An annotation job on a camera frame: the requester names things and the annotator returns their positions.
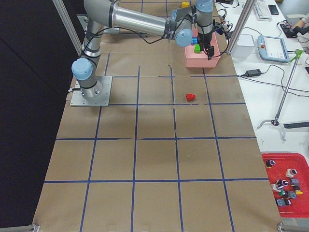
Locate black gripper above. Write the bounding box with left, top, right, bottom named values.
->
left=197, top=32, right=214, bottom=60

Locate green toy block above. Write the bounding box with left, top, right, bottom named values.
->
left=194, top=44, right=201, bottom=53

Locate blue toy block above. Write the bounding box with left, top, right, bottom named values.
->
left=190, top=37, right=198, bottom=45

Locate yellow toy block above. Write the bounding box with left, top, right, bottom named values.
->
left=181, top=1, right=190, bottom=8

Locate red toy block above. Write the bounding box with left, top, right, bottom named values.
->
left=186, top=93, right=196, bottom=102

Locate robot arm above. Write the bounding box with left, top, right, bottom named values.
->
left=71, top=0, right=215, bottom=100

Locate pink plastic box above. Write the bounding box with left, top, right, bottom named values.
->
left=184, top=32, right=220, bottom=68

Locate white plastic container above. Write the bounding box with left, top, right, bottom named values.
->
left=232, top=34, right=254, bottom=58

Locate black power adapter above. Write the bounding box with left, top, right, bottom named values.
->
left=244, top=69, right=262, bottom=77

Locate teach pendant tablet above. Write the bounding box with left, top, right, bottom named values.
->
left=257, top=35, right=290, bottom=63

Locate white keyboard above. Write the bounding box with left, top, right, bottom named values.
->
left=254, top=0, right=273, bottom=21

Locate black smartphone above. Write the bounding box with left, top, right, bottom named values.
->
left=268, top=5, right=279, bottom=15

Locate metal grabber stick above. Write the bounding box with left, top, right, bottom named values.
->
left=256, top=49, right=304, bottom=142

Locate red parts tray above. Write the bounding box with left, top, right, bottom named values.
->
left=262, top=153, right=309, bottom=218

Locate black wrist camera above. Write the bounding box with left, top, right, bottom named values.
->
left=213, top=22, right=225, bottom=35

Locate aluminium frame post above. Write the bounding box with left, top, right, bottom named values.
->
left=226, top=0, right=255, bottom=55

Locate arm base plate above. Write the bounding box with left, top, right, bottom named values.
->
left=70, top=76, right=112, bottom=107

